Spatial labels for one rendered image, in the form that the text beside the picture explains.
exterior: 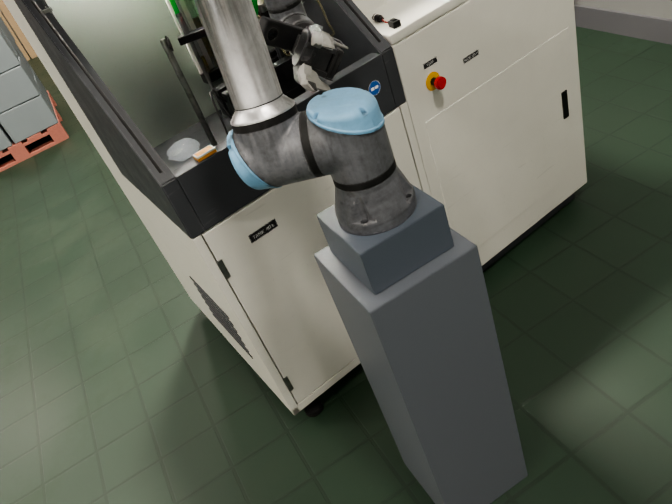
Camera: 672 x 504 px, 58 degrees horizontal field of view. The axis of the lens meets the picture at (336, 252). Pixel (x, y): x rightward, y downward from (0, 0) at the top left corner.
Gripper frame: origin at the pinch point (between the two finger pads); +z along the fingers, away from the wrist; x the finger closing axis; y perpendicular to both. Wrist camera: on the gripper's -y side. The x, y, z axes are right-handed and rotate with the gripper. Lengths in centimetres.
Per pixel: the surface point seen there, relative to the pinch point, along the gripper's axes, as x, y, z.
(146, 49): 30, -20, -83
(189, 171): 37.8, -9.5, -25.8
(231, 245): 54, 6, -25
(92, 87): 32, -33, -45
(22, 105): 181, -61, -381
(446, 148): 19, 66, -48
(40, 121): 190, -47, -381
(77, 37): 31, -38, -78
